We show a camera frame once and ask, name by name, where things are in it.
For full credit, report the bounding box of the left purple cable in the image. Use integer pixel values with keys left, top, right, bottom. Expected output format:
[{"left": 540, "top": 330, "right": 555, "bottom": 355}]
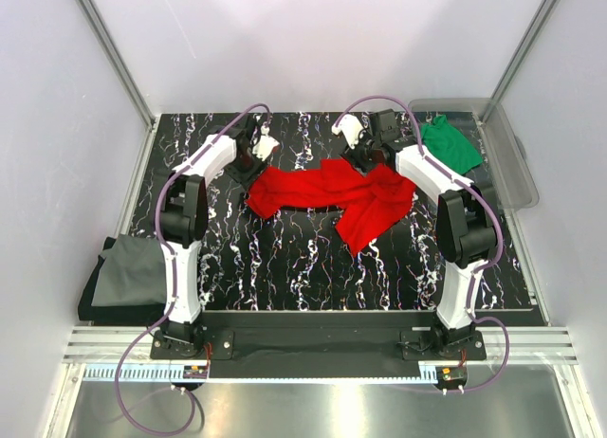
[{"left": 113, "top": 101, "right": 272, "bottom": 434}]

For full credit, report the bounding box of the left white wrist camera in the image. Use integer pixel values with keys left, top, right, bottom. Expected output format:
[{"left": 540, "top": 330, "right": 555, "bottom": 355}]
[{"left": 251, "top": 135, "right": 280, "bottom": 161}]

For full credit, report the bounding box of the clear plastic bin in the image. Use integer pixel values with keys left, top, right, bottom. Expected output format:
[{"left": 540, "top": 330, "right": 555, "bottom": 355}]
[{"left": 410, "top": 98, "right": 540, "bottom": 211}]

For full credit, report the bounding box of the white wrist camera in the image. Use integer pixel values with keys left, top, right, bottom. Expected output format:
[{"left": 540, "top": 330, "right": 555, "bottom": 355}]
[
  {"left": 251, "top": 135, "right": 280, "bottom": 161},
  {"left": 331, "top": 114, "right": 364, "bottom": 149}
]

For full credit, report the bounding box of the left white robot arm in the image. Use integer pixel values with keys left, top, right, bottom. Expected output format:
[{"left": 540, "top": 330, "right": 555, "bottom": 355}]
[{"left": 154, "top": 119, "right": 278, "bottom": 358}]

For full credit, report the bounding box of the green t shirt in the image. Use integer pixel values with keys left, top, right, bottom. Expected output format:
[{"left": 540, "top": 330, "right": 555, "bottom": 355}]
[{"left": 421, "top": 115, "right": 483, "bottom": 175}]

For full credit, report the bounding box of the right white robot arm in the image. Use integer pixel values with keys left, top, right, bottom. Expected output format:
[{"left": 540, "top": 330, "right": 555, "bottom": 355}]
[{"left": 332, "top": 109, "right": 503, "bottom": 359}]

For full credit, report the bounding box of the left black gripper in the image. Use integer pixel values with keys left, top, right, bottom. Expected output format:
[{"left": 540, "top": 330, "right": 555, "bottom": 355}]
[{"left": 226, "top": 147, "right": 269, "bottom": 192}]

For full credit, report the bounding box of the aluminium frame rail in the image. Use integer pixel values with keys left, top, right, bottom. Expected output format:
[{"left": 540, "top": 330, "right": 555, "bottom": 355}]
[{"left": 63, "top": 326, "right": 578, "bottom": 385}]

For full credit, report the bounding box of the grey folded t shirt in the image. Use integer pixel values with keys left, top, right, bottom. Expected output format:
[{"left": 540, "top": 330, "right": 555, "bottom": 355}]
[{"left": 92, "top": 234, "right": 166, "bottom": 307}]

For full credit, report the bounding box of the red t shirt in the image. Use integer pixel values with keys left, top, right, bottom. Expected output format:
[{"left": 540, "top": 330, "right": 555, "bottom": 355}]
[{"left": 247, "top": 158, "right": 416, "bottom": 256}]

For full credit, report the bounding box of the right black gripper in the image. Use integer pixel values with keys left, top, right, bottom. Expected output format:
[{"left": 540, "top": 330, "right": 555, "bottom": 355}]
[{"left": 339, "top": 125, "right": 380, "bottom": 179}]

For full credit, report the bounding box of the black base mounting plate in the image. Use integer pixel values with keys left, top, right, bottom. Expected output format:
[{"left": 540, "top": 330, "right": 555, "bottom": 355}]
[{"left": 151, "top": 311, "right": 487, "bottom": 382}]

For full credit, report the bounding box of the purple cable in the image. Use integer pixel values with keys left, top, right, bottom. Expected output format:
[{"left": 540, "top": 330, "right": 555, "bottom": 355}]
[
  {"left": 334, "top": 95, "right": 511, "bottom": 394},
  {"left": 113, "top": 101, "right": 272, "bottom": 434}
]

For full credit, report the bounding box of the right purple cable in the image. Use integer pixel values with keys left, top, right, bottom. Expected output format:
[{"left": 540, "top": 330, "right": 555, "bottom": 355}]
[{"left": 334, "top": 95, "right": 511, "bottom": 394}]

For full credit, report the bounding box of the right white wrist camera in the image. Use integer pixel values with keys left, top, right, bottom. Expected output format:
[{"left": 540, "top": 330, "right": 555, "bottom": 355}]
[{"left": 331, "top": 114, "right": 364, "bottom": 149}]

